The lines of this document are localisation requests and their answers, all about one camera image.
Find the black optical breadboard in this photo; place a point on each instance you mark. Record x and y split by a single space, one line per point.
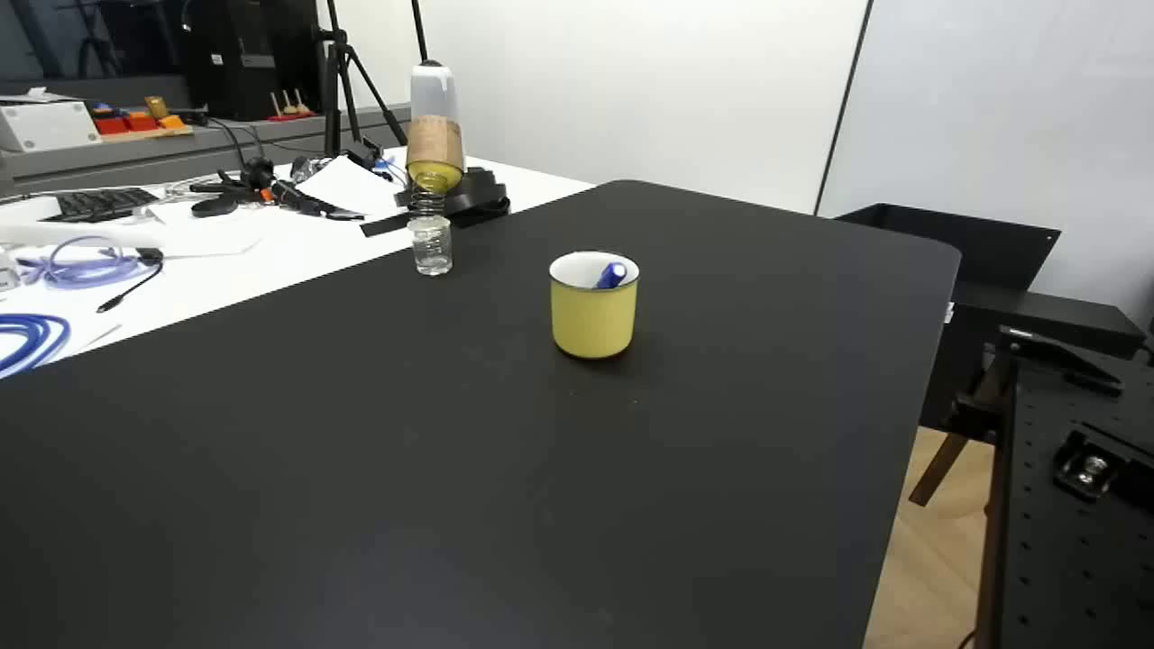
1068 564

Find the white paper sheet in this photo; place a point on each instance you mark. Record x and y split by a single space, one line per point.
349 185

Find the red orange parts tray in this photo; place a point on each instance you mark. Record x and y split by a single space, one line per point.
140 120

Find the black tripod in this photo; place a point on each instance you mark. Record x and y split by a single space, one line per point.
342 75

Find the black keyboard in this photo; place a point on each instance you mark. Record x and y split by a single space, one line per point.
101 202

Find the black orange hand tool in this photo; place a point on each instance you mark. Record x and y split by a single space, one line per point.
271 187

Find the black metal clamp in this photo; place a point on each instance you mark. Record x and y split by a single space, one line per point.
1099 463

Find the blue marker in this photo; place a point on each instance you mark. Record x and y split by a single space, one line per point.
610 275

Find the small clear glass jar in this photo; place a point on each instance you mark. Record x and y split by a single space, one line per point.
432 244

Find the white flat box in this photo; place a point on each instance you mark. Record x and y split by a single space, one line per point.
46 124

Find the yellow ceramic mug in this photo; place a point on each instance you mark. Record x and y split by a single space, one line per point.
593 322

